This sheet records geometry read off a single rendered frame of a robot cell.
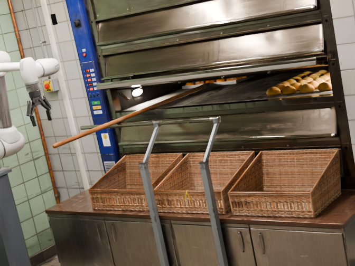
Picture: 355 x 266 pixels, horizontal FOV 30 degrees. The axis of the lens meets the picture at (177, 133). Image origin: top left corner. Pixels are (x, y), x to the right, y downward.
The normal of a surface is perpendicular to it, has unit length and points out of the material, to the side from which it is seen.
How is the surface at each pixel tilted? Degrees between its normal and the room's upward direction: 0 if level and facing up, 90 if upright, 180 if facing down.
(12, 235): 90
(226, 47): 70
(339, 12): 90
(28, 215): 90
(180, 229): 91
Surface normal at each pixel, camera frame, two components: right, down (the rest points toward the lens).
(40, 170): 0.79, -0.04
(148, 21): -0.62, -0.07
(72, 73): -0.58, 0.27
